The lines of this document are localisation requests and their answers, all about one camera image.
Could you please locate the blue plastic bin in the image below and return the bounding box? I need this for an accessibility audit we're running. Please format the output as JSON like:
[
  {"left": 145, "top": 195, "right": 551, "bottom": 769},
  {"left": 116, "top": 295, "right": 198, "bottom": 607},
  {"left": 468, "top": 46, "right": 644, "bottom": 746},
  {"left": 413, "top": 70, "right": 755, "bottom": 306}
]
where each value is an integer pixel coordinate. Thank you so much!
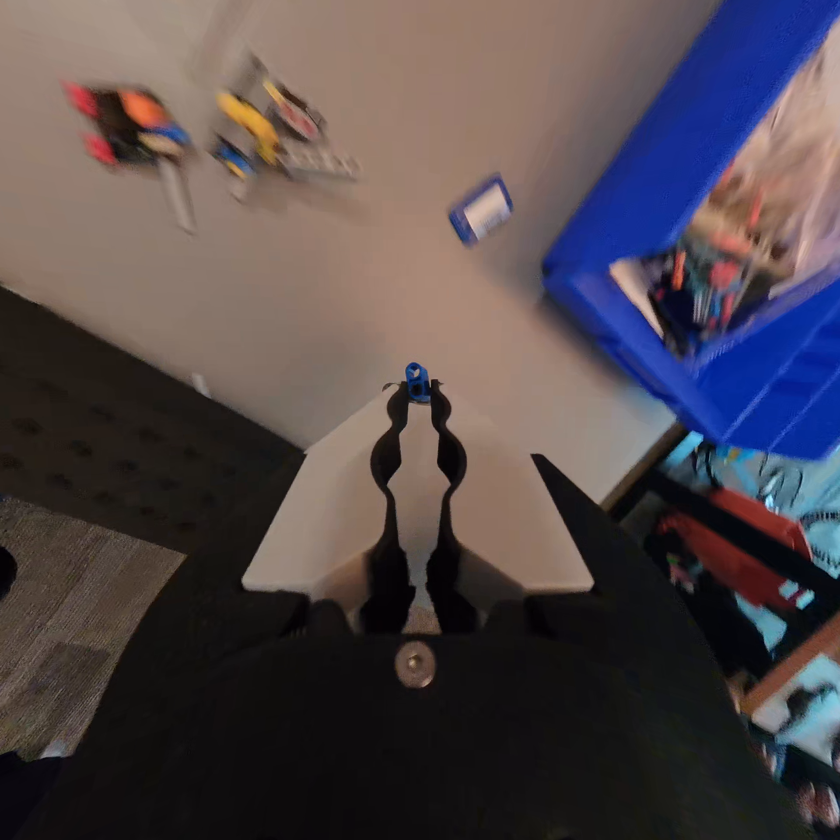
[{"left": 541, "top": 0, "right": 840, "bottom": 462}]

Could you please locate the red and black lego assembly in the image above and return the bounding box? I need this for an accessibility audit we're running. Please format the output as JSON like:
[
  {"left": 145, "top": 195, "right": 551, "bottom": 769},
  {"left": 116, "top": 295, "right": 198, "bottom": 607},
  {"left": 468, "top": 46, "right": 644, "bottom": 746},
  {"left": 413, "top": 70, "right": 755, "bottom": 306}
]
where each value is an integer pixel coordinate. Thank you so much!
[{"left": 61, "top": 80, "right": 199, "bottom": 236}]

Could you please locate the blue and black lego piece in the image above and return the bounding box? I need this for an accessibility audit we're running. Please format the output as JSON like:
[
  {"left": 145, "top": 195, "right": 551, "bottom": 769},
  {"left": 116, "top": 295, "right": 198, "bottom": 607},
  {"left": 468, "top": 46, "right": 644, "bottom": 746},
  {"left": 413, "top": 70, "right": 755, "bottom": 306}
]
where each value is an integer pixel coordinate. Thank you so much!
[{"left": 209, "top": 51, "right": 363, "bottom": 206}]

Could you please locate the dark perforated panel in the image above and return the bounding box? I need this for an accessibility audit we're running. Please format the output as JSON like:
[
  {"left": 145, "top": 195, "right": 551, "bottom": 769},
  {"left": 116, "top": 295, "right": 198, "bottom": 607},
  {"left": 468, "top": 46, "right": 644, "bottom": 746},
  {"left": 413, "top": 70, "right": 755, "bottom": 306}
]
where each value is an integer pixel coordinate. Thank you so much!
[{"left": 0, "top": 285, "right": 304, "bottom": 559}]

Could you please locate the clear lego parts bag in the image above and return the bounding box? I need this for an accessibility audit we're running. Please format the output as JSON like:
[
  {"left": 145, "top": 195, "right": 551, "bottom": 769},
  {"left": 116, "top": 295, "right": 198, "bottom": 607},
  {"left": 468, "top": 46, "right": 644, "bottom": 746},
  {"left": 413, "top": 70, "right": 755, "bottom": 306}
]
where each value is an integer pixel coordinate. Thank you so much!
[{"left": 610, "top": 26, "right": 840, "bottom": 362}]

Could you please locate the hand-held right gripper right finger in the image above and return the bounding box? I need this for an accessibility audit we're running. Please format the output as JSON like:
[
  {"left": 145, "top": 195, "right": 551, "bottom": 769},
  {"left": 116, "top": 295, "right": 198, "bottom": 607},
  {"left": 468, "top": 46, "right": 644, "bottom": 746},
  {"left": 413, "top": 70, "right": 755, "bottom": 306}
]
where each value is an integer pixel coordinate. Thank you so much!
[{"left": 427, "top": 382, "right": 596, "bottom": 634}]

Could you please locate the blue lego tile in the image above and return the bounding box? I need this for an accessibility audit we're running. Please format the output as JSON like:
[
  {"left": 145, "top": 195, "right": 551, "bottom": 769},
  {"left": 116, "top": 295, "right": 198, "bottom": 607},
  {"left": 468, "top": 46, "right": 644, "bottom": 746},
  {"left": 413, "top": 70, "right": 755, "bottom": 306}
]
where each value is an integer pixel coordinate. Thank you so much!
[{"left": 448, "top": 172, "right": 515, "bottom": 248}]

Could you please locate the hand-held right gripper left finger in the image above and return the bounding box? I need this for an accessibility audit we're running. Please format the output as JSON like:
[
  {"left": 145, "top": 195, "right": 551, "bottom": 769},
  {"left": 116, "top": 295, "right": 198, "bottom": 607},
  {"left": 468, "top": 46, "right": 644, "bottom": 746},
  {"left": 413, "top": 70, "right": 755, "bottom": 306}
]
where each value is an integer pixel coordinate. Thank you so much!
[{"left": 241, "top": 384, "right": 416, "bottom": 634}]

